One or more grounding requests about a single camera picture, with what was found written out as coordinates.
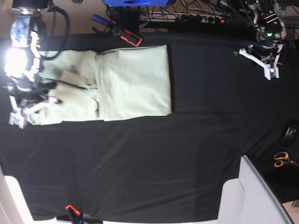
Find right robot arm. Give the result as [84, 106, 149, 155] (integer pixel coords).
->
[4, 0, 70, 128]

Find blue plastic box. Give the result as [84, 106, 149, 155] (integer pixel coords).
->
[104, 0, 176, 7]

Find white chair armrest left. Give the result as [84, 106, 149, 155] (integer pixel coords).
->
[0, 169, 34, 224]

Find black table cloth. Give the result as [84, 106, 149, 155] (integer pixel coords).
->
[0, 33, 299, 223]

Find blue red bar clamp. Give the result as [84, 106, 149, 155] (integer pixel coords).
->
[91, 14, 142, 47]

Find black tape roll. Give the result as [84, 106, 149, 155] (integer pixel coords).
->
[280, 125, 299, 147]

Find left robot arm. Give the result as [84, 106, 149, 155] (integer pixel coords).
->
[235, 0, 286, 80]

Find light green T-shirt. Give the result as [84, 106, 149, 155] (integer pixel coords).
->
[28, 45, 172, 126]

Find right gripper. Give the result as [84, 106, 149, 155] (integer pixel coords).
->
[4, 17, 62, 128]

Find blue red bottom clamp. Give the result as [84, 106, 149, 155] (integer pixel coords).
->
[65, 204, 103, 224]

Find white chair armrest right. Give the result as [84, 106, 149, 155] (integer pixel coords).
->
[217, 155, 293, 224]

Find orange handled scissors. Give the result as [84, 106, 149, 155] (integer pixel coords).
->
[273, 151, 299, 168]

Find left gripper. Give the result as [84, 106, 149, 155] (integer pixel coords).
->
[234, 7, 286, 80]

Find white chair armrest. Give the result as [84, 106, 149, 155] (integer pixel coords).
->
[0, 169, 34, 224]
[217, 155, 293, 224]

